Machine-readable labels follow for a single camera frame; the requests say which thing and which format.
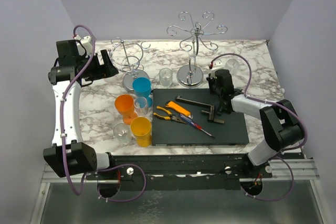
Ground yellow handled pliers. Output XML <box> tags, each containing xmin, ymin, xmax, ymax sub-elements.
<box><xmin>153</xmin><ymin>106</ymin><xmax>186</xmax><ymax>124</ymax></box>

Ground yellow utility knife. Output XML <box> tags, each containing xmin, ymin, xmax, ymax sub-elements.
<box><xmin>165</xmin><ymin>101</ymin><xmax>193</xmax><ymax>119</ymax></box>

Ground yellow plastic cup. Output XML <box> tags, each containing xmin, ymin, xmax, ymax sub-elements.
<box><xmin>130</xmin><ymin>117</ymin><xmax>152</xmax><ymax>147</ymax></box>

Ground long black metal bracket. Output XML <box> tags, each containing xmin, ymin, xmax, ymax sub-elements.
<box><xmin>175</xmin><ymin>95</ymin><xmax>225</xmax><ymax>124</ymax></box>

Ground red blue screwdriver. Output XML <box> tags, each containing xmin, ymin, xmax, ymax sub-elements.
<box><xmin>179</xmin><ymin>114</ymin><xmax>215</xmax><ymax>138</ymax></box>

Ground dark grey tray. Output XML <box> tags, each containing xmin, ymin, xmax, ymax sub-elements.
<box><xmin>152</xmin><ymin>89</ymin><xmax>249</xmax><ymax>146</ymax></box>

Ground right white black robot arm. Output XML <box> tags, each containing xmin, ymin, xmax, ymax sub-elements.
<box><xmin>206</xmin><ymin>69</ymin><xmax>307</xmax><ymax>178</ymax></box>

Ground orange plastic goblet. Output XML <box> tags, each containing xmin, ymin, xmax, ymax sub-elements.
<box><xmin>114</xmin><ymin>94</ymin><xmax>138</xmax><ymax>125</ymax></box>

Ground tall chrome wine glass rack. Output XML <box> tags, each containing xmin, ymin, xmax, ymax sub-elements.
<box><xmin>166</xmin><ymin>11</ymin><xmax>228</xmax><ymax>88</ymax></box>

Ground aluminium frame rail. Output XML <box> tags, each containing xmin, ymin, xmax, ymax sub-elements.
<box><xmin>41</xmin><ymin>159</ymin><xmax>320</xmax><ymax>183</ymax></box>

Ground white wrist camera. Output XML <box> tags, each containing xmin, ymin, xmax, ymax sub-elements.
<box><xmin>208</xmin><ymin>59</ymin><xmax>224</xmax><ymax>70</ymax></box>
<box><xmin>73</xmin><ymin>35</ymin><xmax>93</xmax><ymax>57</ymax></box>

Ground small chrome wire rack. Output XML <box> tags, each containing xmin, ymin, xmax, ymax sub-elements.
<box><xmin>108</xmin><ymin>37</ymin><xmax>151</xmax><ymax>93</ymax></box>

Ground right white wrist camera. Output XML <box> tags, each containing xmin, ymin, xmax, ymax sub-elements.
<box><xmin>208</xmin><ymin>59</ymin><xmax>224</xmax><ymax>70</ymax></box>

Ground small clear wine glass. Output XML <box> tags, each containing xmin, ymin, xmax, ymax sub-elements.
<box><xmin>134</xmin><ymin>97</ymin><xmax>149</xmax><ymax>116</ymax></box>

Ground clear tumbler centre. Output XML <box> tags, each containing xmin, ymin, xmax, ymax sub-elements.
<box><xmin>159</xmin><ymin>68</ymin><xmax>173</xmax><ymax>88</ymax></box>

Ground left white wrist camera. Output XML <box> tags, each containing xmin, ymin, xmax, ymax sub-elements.
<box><xmin>73</xmin><ymin>35</ymin><xmax>93</xmax><ymax>57</ymax></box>

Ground blue plastic goblet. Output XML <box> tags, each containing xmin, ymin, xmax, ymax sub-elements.
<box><xmin>132</xmin><ymin>77</ymin><xmax>153</xmax><ymax>107</ymax></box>

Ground clear glass near front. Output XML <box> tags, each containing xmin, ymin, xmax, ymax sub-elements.
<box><xmin>113</xmin><ymin>123</ymin><xmax>131</xmax><ymax>144</ymax></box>

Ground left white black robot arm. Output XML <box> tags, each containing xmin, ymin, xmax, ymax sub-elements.
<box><xmin>43</xmin><ymin>36</ymin><xmax>118</xmax><ymax>179</ymax></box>

